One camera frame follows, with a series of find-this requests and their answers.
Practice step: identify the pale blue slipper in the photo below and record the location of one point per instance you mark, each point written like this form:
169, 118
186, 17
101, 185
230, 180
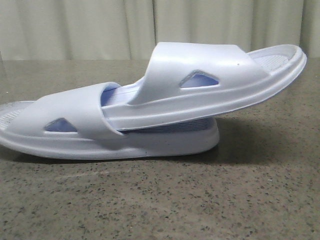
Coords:
71, 125
189, 81

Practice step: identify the pale green curtain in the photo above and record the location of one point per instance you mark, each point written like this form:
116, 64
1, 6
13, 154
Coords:
130, 29

